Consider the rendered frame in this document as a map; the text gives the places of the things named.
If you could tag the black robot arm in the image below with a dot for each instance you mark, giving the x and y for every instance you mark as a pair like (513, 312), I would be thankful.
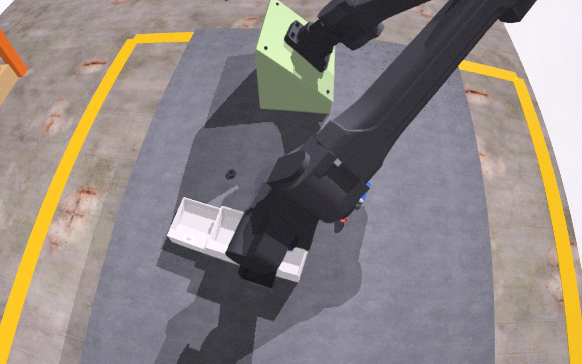
(362, 136)

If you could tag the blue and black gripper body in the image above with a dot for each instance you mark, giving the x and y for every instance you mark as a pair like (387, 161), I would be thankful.
(306, 238)

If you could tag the white bin rack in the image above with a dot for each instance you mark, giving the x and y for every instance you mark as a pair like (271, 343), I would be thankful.
(196, 219)

